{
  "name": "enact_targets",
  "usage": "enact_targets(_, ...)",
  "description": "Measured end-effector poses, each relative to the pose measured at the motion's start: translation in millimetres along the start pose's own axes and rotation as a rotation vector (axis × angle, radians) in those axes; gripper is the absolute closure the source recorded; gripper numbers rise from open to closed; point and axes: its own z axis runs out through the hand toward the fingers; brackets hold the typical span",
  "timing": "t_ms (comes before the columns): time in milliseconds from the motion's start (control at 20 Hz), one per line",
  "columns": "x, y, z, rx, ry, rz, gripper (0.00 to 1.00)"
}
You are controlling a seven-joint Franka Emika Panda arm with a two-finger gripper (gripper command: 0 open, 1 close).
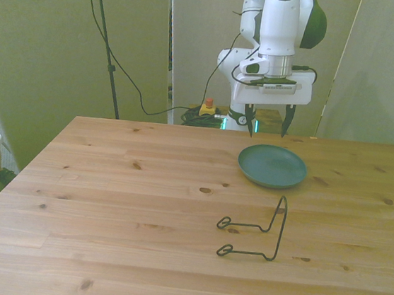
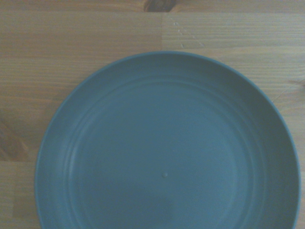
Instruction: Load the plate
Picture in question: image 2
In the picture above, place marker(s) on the blue round plastic plate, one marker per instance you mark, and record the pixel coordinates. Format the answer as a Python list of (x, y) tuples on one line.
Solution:
[(166, 148)]

